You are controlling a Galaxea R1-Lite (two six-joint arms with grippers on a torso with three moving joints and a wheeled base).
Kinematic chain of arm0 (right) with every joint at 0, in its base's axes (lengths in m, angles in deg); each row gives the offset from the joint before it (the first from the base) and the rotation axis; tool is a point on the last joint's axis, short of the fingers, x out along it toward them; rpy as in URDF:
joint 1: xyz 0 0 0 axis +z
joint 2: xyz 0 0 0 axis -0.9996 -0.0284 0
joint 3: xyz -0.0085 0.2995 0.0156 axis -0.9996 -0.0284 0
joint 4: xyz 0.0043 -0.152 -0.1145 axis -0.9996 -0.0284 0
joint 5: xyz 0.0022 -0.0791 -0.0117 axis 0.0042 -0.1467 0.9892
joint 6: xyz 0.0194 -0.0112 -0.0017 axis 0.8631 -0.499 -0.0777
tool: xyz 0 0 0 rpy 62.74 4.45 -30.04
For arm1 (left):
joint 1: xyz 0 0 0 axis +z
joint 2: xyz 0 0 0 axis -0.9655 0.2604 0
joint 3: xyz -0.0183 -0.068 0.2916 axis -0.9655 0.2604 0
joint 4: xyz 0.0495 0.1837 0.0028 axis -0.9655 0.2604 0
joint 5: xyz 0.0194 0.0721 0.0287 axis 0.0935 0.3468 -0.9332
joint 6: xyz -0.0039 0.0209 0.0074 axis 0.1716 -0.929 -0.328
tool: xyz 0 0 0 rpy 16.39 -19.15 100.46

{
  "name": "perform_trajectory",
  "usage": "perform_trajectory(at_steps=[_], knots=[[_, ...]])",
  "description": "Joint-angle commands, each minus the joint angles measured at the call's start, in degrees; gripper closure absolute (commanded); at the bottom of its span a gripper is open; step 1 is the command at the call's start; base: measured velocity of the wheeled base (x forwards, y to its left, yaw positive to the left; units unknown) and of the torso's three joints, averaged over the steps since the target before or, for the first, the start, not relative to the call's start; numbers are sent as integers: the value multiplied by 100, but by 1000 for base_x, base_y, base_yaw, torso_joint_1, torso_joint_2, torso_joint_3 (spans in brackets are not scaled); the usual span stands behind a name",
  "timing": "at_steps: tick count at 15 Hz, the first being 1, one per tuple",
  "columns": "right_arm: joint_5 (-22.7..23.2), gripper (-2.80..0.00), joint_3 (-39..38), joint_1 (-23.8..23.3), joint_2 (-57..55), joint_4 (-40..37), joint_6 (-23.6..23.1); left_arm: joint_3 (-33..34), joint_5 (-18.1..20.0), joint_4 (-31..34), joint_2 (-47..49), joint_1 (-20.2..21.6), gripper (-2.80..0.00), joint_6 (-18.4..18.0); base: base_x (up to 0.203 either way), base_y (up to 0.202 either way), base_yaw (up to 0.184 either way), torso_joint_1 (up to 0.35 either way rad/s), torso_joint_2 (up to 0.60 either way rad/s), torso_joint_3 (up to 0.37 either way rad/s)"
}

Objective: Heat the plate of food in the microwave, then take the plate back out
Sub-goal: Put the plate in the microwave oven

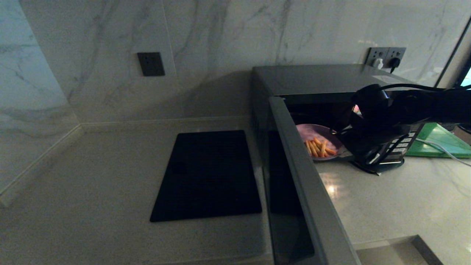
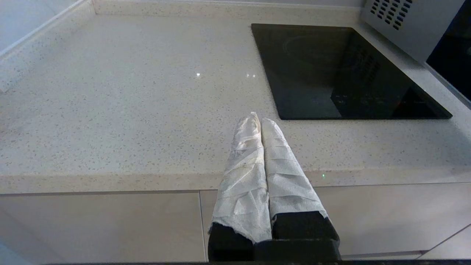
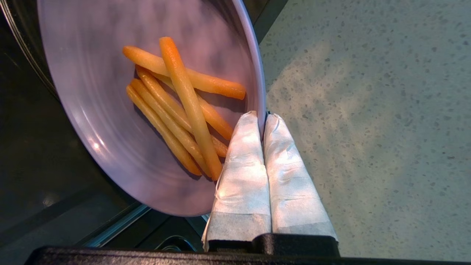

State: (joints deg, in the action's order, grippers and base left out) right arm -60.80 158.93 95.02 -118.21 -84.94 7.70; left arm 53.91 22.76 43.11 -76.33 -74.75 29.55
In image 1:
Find orange snack sticks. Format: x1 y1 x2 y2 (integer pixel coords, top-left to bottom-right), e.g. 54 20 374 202
305 137 337 158

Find purple plate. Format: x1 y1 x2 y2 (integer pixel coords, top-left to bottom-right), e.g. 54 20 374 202
295 124 346 161

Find black glass microwave door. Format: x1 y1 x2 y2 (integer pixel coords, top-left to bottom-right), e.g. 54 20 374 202
262 96 361 265

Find silver black microwave oven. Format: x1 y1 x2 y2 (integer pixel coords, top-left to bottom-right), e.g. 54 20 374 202
251 65 442 173

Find green cutting board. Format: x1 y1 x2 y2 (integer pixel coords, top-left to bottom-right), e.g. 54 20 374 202
407 123 471 159

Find white cabinet front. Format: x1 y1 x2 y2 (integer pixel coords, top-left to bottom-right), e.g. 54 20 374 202
355 236 442 265

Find black induction cooktop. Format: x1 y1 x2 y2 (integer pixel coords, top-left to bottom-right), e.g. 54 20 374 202
149 130 263 223

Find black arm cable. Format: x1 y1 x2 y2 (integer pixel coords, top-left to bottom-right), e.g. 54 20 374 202
381 83 471 92

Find white power cable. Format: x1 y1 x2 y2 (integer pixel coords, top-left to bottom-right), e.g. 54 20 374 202
416 138 471 168

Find double wall socket with plugs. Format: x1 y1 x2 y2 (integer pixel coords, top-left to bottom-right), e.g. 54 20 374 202
366 47 389 68
384 47 407 70

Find dark single wall socket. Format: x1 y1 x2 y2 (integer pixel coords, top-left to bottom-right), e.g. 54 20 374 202
137 52 166 77

